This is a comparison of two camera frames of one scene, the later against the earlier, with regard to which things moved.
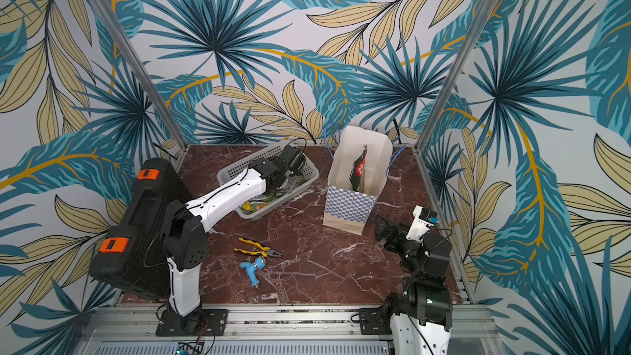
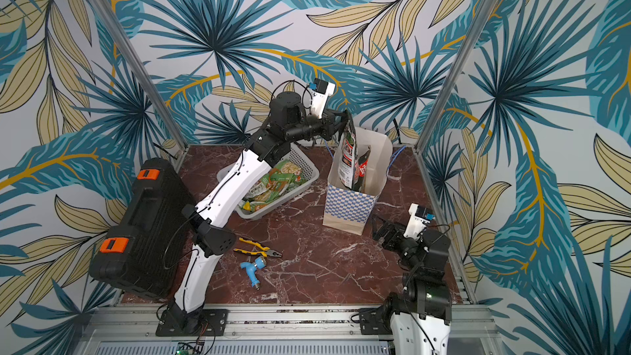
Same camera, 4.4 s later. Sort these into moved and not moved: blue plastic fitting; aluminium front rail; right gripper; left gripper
Moved: left gripper
Not moved: blue plastic fitting; aluminium front rail; right gripper
